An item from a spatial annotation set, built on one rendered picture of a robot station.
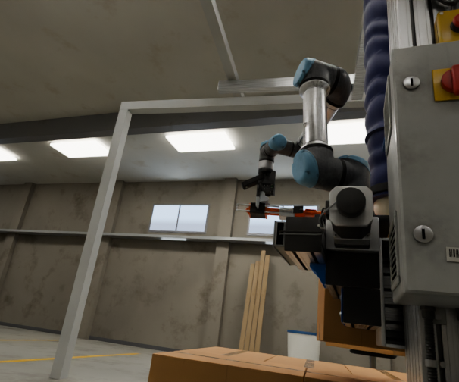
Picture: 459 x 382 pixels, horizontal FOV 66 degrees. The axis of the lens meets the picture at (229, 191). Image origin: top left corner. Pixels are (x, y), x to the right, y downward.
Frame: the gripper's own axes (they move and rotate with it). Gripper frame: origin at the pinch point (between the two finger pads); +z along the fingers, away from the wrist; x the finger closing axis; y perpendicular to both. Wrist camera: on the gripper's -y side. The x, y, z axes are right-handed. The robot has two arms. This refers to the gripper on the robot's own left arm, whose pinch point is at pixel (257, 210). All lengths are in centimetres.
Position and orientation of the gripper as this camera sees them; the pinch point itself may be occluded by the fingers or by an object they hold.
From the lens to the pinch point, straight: 168.2
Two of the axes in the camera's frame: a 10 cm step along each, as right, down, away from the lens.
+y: 9.8, 0.5, -2.0
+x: 1.7, 3.6, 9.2
